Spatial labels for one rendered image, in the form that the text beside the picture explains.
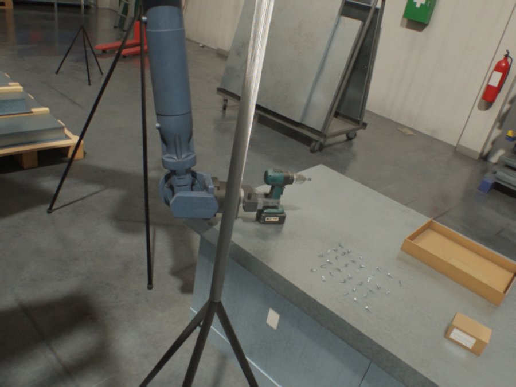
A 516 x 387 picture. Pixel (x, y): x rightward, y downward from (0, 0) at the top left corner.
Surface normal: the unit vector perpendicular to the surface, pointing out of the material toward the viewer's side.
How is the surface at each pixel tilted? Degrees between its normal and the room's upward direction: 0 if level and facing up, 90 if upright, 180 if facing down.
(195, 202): 87
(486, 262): 0
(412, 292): 0
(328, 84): 78
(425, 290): 0
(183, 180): 87
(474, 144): 90
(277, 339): 90
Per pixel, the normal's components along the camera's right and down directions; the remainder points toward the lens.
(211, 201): 0.25, 0.46
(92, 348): 0.18, -0.86
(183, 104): 0.75, 0.31
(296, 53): -0.59, 0.07
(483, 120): -0.69, 0.23
